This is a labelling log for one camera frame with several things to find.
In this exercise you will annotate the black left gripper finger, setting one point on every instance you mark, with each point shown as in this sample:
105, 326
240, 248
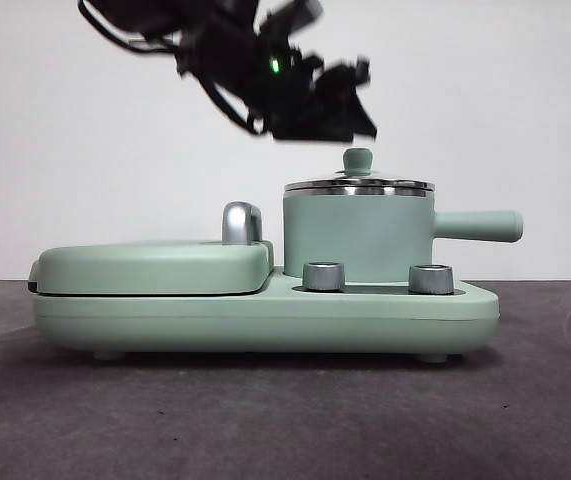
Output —
352, 112
315, 132

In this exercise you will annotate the glass pot lid green knob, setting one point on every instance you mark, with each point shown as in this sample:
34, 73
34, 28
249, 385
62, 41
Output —
358, 160

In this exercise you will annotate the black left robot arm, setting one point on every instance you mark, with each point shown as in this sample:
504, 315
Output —
225, 50

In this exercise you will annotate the silver control knob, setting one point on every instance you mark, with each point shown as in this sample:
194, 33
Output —
323, 276
431, 279

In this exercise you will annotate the mint green breakfast machine base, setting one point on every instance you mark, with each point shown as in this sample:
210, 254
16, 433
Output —
265, 320

